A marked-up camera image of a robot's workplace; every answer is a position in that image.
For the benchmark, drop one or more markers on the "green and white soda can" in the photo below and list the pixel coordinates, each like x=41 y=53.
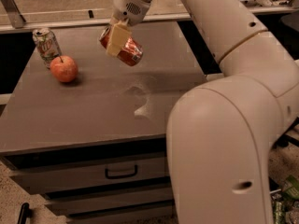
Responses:
x=46 y=45

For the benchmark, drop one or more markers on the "red coke can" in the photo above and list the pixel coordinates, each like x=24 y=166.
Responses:
x=130 y=54

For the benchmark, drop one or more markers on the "pile of crushed cans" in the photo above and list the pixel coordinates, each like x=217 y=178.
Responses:
x=285 y=202

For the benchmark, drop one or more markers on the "black drawer handle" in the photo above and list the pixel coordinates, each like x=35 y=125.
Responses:
x=121 y=174

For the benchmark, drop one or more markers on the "metal railing frame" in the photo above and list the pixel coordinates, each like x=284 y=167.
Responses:
x=46 y=16

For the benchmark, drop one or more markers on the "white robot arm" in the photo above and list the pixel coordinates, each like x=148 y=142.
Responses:
x=219 y=134

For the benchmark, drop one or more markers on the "black object on floor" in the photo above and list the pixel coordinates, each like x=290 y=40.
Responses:
x=24 y=213

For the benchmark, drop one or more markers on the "red apple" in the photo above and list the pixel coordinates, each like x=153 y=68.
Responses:
x=64 y=68

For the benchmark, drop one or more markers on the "grey drawer cabinet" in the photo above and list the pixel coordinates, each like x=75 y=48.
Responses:
x=57 y=139

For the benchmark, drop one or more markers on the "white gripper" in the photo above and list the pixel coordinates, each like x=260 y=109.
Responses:
x=128 y=10

